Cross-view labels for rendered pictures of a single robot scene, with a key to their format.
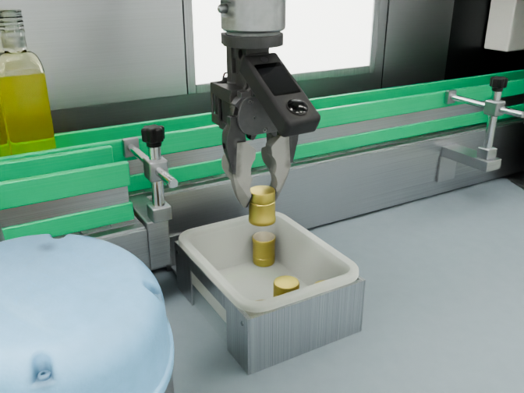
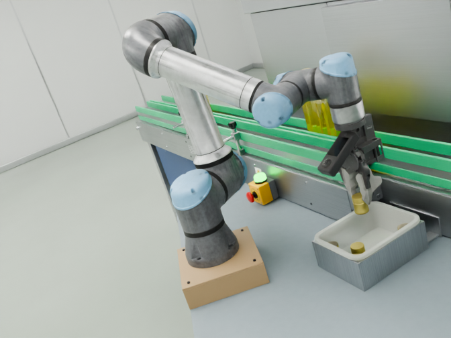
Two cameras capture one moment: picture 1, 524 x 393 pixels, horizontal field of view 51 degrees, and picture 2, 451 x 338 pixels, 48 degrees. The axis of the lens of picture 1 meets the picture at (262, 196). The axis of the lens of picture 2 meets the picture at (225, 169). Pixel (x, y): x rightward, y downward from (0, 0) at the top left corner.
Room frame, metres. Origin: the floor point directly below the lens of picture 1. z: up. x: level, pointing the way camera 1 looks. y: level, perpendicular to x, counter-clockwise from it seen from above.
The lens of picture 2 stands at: (0.49, -1.12, 1.51)
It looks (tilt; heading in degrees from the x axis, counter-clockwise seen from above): 21 degrees down; 97
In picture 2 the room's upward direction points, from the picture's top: 18 degrees counter-clockwise
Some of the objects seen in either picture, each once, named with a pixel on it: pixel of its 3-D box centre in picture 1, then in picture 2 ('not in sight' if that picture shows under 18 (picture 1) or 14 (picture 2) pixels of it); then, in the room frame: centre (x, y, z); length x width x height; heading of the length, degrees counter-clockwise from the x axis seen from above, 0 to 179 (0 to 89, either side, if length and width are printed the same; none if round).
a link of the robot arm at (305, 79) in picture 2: not in sight; (296, 88); (0.57, 0.05, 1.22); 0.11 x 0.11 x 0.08; 59
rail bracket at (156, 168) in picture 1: (150, 168); not in sight; (0.68, 0.15, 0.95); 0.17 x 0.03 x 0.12; 30
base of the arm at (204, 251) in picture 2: not in sight; (207, 237); (0.24, 0.11, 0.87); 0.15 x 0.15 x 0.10
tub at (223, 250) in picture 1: (263, 277); (368, 241); (0.65, 0.00, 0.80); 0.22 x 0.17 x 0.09; 30
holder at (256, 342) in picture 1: (253, 274); (376, 239); (0.67, 0.01, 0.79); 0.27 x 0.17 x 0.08; 30
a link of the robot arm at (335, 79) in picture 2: not in sight; (338, 79); (0.66, 0.01, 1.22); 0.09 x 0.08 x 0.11; 149
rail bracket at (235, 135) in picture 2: not in sight; (231, 141); (0.34, 0.64, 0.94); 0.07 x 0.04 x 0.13; 30
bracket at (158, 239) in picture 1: (150, 230); (365, 192); (0.69, 0.16, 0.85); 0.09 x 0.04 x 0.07; 30
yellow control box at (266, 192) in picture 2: not in sight; (263, 190); (0.41, 0.49, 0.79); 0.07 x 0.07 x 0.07; 30
